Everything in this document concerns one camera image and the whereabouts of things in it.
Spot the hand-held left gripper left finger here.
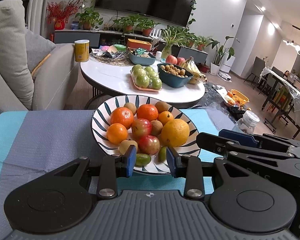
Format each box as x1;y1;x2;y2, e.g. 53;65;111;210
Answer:
49;144;137;200

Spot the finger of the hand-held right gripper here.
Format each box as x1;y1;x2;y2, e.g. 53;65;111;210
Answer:
196;132;300;170
219;129;300;149

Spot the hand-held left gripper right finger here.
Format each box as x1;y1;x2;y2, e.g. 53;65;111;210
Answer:
166;145;253;200

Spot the small red apple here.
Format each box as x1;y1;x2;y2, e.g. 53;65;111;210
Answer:
131;118;152;138
138;135;161;156

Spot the large yellow lemon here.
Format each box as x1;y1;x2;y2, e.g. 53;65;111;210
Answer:
161;119;190;147

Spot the small orange citrus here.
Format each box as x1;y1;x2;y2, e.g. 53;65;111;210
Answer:
157;111;175;125
106;123;129;145

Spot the orange mandarin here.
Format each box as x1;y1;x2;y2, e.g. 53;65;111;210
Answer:
136;104;159;121
110;107;135;130

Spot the white bowl with dark stripes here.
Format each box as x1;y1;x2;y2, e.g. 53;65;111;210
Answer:
91;95;201;175

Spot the brown kiwi front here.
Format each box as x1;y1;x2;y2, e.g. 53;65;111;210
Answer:
123;102;137;115

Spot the clear bottle with white cap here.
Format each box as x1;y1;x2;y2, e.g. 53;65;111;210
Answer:
231;110;261;133

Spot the black cloth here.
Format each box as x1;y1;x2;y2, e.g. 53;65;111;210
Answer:
227;106;248;117

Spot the orange plastic basket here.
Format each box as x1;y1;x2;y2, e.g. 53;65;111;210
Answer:
230;89;250;105

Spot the dark marble round table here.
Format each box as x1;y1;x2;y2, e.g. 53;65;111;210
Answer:
190;81;243;126

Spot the dining table with cover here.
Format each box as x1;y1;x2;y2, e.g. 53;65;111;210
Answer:
261;67;300;141

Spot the grey dining chair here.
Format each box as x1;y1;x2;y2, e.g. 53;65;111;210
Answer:
251;56;266;86

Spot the dark blue oval bowl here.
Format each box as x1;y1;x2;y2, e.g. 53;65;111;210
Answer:
157;63;194;88

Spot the robot vacuum cleaner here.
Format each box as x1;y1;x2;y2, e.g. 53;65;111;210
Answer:
217;56;234;82

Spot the bunch of bananas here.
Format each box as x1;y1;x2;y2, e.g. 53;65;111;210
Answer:
181;57;207;85

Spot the tall plant in white pot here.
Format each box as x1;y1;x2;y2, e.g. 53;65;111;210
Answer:
206;36;236;76

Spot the small plant in red pot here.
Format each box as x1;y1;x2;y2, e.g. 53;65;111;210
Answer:
199;62;211;74

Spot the pile of longans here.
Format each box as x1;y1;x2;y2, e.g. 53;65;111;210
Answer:
161;65;191;77

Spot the white round coffee table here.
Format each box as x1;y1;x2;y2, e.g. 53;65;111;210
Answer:
80;52;205;109

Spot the tray of green apples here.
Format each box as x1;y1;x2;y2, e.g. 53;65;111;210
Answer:
130;64;163;92

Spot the blue basket of snacks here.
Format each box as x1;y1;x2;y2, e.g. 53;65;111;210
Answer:
127;50;157;66

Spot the glass vase with spider plant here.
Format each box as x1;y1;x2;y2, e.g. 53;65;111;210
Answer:
161;27;188;58

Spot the glass tray of snacks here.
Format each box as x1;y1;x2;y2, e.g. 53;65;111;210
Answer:
91;47;128;66

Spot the pendant lamp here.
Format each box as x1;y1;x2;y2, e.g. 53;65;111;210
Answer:
282;39;300;56

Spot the grey sofa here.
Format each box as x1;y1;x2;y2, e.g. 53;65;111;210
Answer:
0;0;82;120

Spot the orange box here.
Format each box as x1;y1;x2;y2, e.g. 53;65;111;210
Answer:
127;38;153;51

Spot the yellow canister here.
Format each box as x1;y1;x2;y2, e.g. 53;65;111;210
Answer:
74;39;90;63

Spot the row of potted green plants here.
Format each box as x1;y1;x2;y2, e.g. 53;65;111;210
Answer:
75;6;215;52

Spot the grey television cabinet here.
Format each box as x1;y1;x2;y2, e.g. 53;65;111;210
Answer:
54;29;209;64

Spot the grey cushion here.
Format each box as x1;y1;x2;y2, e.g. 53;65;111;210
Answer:
25;29;56;75

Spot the red flower arrangement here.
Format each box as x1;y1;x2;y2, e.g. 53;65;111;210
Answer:
46;0;82;31

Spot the light curtain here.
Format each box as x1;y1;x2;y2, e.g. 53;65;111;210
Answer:
27;0;49;31

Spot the wall television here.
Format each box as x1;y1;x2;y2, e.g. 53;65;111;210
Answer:
94;0;200;27

